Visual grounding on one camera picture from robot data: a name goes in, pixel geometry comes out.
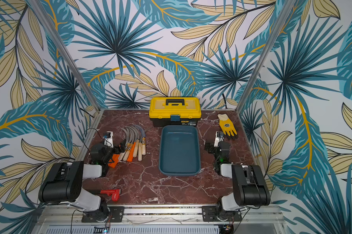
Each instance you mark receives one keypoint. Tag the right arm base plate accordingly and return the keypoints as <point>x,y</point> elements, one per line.
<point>214,214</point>

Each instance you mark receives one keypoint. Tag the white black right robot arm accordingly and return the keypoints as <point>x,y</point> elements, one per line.
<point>249,186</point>

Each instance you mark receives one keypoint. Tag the red black clamp tool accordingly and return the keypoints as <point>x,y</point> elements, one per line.
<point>114,194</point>

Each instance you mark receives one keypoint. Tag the teal plastic tray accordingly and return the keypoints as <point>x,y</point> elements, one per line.
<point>179,153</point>

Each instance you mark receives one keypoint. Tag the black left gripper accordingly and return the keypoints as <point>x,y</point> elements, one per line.
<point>113,150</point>

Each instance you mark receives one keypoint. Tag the yellow white work glove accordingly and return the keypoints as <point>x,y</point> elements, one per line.
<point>227,125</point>

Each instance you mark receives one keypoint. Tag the wooden handle sickle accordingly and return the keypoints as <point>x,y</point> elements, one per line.
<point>122,154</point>
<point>137,146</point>
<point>143,139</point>

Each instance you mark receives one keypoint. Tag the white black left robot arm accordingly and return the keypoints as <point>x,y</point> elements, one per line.
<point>63,184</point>

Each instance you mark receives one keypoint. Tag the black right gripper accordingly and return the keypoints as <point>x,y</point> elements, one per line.
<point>210,147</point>

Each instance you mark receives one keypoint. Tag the yellow black toolbox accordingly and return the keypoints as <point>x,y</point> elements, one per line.
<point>174,111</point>

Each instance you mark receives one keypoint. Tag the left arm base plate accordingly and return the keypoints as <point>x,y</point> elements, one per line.
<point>113,214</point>

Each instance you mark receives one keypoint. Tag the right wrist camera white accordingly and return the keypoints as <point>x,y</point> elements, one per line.
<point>219,136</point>

